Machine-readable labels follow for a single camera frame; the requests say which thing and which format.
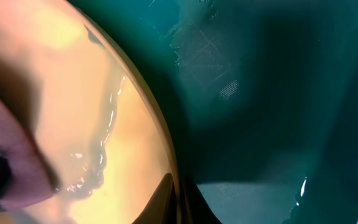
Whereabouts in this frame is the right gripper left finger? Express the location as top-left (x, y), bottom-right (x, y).
top-left (133, 173), bottom-right (177, 224)

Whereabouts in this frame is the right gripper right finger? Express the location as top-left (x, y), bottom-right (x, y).
top-left (181, 179), bottom-right (222, 224)

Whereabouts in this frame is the yellow-green rimmed plate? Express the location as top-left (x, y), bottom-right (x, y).
top-left (0, 0), bottom-right (181, 223)

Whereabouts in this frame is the dark grey sponge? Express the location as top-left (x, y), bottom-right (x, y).
top-left (0, 100), bottom-right (53, 211)

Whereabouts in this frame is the large teal serving tray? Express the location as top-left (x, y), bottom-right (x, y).
top-left (74, 0), bottom-right (358, 223)

